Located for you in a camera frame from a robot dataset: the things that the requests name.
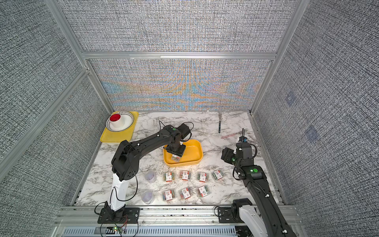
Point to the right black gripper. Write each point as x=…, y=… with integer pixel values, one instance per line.
x=227, y=155

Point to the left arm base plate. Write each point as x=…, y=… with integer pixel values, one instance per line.
x=123, y=215

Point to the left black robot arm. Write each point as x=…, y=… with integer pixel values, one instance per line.
x=125, y=162

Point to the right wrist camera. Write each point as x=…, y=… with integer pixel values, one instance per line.
x=242, y=139

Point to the pink handled fork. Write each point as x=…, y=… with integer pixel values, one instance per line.
x=229, y=135

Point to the yellow flat tray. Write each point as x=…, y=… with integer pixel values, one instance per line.
x=116, y=137

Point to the white cup red inside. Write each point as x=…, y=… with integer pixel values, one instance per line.
x=115, y=118

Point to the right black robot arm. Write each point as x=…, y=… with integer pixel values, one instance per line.
x=269, y=221

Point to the round clear clip jar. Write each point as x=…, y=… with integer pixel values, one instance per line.
x=151, y=176

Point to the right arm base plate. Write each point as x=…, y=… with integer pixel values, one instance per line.
x=225, y=215

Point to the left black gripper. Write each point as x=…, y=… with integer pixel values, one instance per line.
x=170, y=149

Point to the clear paper clip box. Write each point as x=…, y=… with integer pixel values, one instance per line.
x=168, y=177

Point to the white patterned bowl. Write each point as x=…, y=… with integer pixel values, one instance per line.
x=127, y=119

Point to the yellow plastic storage box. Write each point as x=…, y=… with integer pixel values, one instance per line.
x=192, y=156

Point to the paper clip box underneath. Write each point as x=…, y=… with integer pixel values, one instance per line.
x=176, y=158

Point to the green handled fork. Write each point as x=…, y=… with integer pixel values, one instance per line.
x=220, y=121

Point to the paper clip box front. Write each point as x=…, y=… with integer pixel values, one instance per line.
x=185, y=193

